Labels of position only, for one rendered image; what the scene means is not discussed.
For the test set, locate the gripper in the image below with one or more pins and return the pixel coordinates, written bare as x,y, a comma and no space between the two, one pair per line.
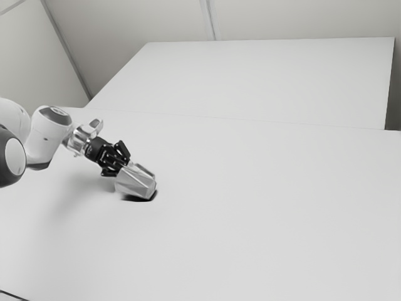
97,150

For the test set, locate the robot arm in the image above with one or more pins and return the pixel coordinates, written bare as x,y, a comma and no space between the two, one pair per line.
40,138

